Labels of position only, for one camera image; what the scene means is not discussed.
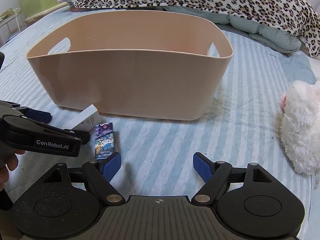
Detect person's left hand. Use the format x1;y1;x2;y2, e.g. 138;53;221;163
0;150;25;190

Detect white product box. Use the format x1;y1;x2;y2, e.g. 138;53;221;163
62;105;102;132

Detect dark colourful card box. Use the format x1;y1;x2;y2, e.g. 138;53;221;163
95;122;114;160

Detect white side shelf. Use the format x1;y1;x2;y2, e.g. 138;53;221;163
1;8;25;45

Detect white fluffy plush toy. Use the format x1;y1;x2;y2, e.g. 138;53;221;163
280;80;319;175

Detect beige plastic storage basket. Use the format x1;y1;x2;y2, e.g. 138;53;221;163
27;10;234;121

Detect light green quilt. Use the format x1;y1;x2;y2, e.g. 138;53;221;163
163;6;302;54

